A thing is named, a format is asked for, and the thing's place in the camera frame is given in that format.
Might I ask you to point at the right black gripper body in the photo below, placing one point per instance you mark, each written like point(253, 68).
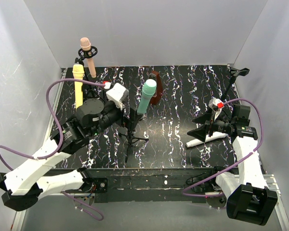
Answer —
point(211, 125)

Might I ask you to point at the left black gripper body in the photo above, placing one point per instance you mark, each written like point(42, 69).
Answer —
point(124, 120)

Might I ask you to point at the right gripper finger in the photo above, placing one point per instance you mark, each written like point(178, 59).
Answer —
point(199, 133)
point(201, 119)

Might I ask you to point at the small black tripod clip stand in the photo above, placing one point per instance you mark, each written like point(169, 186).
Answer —
point(130, 137)

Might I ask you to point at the teal microphone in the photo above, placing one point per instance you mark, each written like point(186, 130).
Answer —
point(148, 91)

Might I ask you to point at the yellow microphone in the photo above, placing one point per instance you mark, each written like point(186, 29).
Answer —
point(78, 74)

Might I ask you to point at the pink microphone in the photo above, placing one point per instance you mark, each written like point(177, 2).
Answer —
point(88, 51)

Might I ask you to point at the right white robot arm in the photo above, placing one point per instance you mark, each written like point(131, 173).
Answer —
point(248, 199)

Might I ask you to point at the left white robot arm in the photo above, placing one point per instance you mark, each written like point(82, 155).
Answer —
point(29, 182)

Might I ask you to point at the tall black clip stand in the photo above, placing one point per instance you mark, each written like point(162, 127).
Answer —
point(234, 73)

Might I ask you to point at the white microphone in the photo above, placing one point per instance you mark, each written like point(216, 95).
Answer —
point(214, 136)

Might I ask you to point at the brown metronome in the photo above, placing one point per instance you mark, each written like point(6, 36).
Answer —
point(159, 90)

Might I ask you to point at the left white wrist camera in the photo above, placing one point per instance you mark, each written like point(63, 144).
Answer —
point(117, 94)

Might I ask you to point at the black front mounting rail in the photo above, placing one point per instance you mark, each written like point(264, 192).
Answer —
point(149, 184)

